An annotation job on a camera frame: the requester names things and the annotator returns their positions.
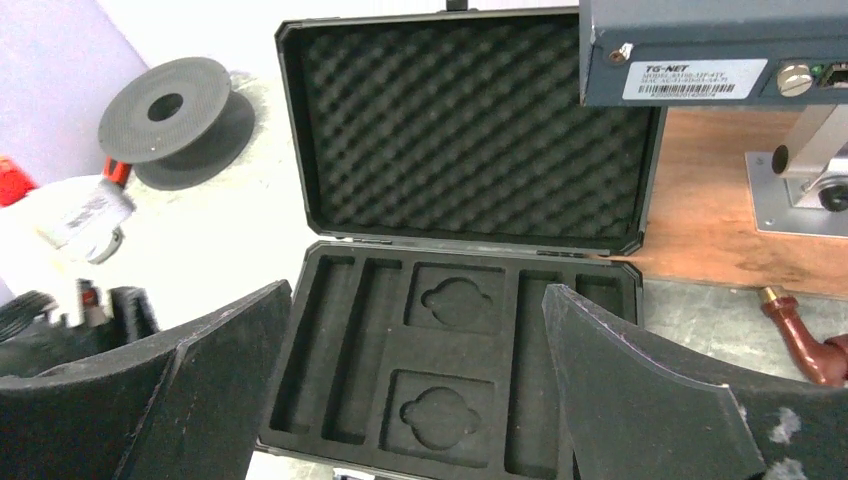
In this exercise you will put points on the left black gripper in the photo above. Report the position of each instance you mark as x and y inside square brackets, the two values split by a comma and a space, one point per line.
[31, 344]

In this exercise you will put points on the black filament spool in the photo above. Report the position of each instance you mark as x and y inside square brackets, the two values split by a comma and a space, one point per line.
[178, 125]

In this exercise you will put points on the black poker case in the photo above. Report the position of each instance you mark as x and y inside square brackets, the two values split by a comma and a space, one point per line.
[451, 175]

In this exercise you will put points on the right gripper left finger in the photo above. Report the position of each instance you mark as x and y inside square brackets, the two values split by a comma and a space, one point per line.
[184, 403]

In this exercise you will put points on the brown torch nozzle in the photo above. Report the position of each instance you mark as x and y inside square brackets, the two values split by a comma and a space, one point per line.
[822, 362]

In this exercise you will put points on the grey metal stand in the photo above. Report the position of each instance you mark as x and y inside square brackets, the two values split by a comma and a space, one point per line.
[801, 187]

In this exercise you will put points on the grey network switch box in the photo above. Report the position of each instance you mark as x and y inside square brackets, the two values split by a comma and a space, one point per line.
[676, 53]

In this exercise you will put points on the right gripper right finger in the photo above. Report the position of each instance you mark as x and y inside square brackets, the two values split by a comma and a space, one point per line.
[639, 406]

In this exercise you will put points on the wooden board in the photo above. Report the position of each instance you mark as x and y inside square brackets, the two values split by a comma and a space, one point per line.
[701, 224]

